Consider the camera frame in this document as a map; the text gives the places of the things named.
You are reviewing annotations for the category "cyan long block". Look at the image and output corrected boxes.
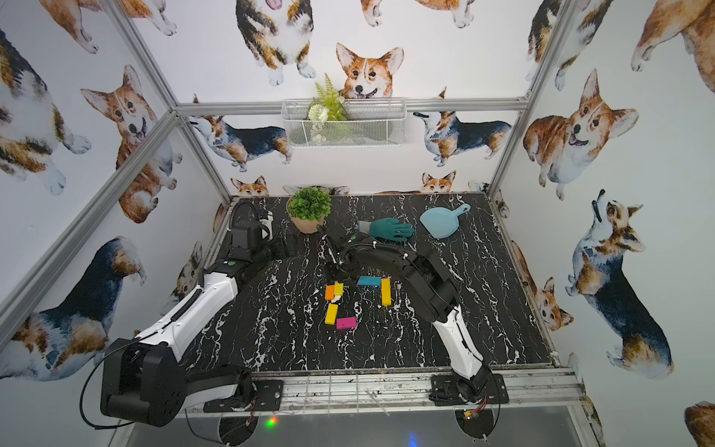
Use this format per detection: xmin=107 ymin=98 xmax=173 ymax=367
xmin=357 ymin=276 xmax=383 ymax=287

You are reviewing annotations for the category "orange long block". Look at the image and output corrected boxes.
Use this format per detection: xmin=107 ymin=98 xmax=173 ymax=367
xmin=325 ymin=285 xmax=335 ymax=301

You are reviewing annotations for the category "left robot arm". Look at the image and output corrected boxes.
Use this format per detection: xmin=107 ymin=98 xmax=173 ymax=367
xmin=100 ymin=221 xmax=298 ymax=427

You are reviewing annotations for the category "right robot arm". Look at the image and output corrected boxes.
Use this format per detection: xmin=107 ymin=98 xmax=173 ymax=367
xmin=320 ymin=228 xmax=493 ymax=406

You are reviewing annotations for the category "teal rubber glove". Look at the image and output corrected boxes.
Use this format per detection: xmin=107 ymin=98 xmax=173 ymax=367
xmin=357 ymin=218 xmax=414 ymax=242

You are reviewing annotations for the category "green potted plant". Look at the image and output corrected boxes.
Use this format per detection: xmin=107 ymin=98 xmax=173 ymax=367
xmin=287 ymin=187 xmax=331 ymax=235

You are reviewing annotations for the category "small yellow block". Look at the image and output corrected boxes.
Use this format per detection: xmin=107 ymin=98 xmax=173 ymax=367
xmin=324 ymin=304 xmax=339 ymax=325

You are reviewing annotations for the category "magenta block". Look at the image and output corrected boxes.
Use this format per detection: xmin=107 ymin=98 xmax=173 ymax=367
xmin=335 ymin=317 xmax=358 ymax=331

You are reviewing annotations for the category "light blue dustpan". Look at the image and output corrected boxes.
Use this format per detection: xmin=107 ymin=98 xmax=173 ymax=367
xmin=420 ymin=204 xmax=471 ymax=240

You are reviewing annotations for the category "fern and white flower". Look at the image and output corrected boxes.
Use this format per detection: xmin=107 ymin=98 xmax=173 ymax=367
xmin=307 ymin=74 xmax=350 ymax=145

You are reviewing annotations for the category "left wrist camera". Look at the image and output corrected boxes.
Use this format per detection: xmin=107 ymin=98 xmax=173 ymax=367
xmin=259 ymin=210 xmax=274 ymax=241

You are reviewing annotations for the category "white wire basket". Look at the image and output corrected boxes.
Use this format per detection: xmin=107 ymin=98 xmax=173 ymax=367
xmin=281 ymin=99 xmax=407 ymax=148

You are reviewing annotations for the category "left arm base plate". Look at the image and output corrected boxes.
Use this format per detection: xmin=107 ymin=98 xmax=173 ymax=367
xmin=203 ymin=380 xmax=284 ymax=413

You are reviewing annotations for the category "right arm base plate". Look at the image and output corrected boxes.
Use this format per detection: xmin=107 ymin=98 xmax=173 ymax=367
xmin=428 ymin=374 xmax=510 ymax=406

